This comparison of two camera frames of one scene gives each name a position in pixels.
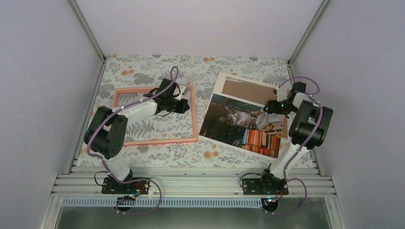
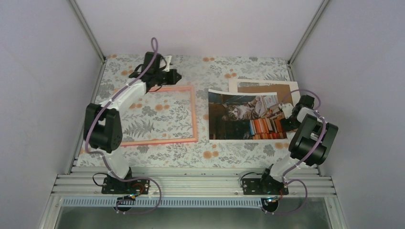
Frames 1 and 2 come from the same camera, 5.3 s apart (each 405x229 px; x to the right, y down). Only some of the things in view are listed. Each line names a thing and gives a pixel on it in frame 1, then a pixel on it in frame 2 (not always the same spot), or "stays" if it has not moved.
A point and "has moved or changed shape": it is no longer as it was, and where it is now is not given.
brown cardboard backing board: [257, 93] has moved or changed shape
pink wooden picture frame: [114, 98] stays
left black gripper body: [175, 108] -> [163, 81]
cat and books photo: [243, 125] has moved or changed shape
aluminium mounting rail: [193, 181] stays
